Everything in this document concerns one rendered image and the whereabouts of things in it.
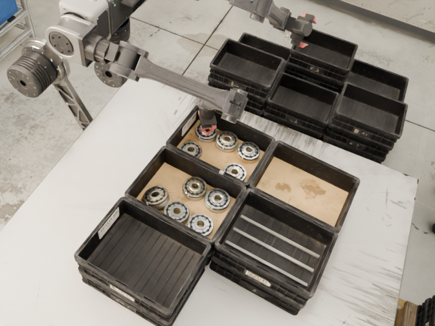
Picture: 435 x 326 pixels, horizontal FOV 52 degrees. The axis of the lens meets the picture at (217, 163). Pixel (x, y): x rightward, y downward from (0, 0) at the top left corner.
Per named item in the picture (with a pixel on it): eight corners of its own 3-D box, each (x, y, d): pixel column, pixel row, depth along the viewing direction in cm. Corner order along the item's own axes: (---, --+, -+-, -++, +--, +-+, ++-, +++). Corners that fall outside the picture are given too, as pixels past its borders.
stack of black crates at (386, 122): (312, 158, 297) (334, 112, 261) (323, 128, 314) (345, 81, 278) (370, 181, 291) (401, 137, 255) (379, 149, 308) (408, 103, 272)
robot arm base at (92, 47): (96, 52, 151) (92, 22, 141) (118, 60, 150) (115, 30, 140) (82, 66, 146) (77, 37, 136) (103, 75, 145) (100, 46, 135)
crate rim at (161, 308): (72, 259, 157) (71, 256, 155) (122, 198, 174) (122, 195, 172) (169, 317, 149) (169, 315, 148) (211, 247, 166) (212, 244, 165)
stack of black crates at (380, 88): (327, 118, 320) (343, 84, 293) (336, 92, 337) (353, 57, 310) (381, 140, 314) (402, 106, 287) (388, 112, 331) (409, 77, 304)
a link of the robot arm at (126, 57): (106, 40, 140) (100, 56, 140) (134, 51, 138) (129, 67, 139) (117, 47, 149) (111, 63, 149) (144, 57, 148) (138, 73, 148)
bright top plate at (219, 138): (213, 144, 202) (213, 143, 202) (221, 129, 208) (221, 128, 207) (234, 152, 201) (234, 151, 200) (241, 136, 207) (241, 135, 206)
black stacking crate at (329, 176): (243, 201, 191) (248, 187, 182) (271, 155, 208) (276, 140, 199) (329, 246, 183) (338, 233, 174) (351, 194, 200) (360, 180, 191)
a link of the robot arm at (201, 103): (236, 87, 145) (224, 118, 146) (251, 94, 147) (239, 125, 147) (202, 85, 185) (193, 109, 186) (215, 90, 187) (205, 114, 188)
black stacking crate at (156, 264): (76, 270, 165) (72, 257, 156) (123, 211, 182) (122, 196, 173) (168, 325, 157) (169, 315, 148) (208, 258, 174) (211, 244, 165)
